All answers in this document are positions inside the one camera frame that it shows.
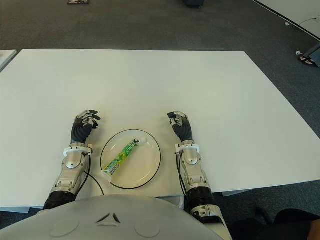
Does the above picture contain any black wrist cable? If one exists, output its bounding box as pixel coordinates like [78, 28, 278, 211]
[174, 152, 187, 196]
[83, 152, 105, 197]

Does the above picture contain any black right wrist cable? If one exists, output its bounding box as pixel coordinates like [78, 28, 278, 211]
[174, 152, 187, 196]

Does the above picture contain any foot in sandal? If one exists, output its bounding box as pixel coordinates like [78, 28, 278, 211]
[297, 55, 316, 66]

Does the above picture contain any white table black edge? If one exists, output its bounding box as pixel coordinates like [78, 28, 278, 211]
[252, 0, 320, 41]

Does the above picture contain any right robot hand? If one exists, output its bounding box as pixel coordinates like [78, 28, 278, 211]
[166, 111, 195, 143]

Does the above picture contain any silver robot torso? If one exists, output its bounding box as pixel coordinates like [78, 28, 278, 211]
[0, 194, 235, 240]

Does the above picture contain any green white toothpaste tube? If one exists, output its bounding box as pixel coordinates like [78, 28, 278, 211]
[101, 136, 148, 183]

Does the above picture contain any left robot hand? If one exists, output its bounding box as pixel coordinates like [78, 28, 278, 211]
[70, 109, 102, 145]

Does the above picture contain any dark blue floor object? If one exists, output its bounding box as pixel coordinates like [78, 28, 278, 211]
[183, 0, 206, 8]

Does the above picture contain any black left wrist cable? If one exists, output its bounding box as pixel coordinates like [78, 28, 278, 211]
[83, 152, 105, 197]

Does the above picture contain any white plate black rim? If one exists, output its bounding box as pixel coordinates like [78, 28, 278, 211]
[100, 128, 162, 190]

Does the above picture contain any black office chair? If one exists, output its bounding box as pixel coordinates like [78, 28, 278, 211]
[229, 206, 320, 240]

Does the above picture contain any white side table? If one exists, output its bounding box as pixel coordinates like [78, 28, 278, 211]
[0, 49, 18, 73]

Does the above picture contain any grey trouser leg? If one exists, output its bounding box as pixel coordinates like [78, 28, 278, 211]
[303, 42, 320, 68]

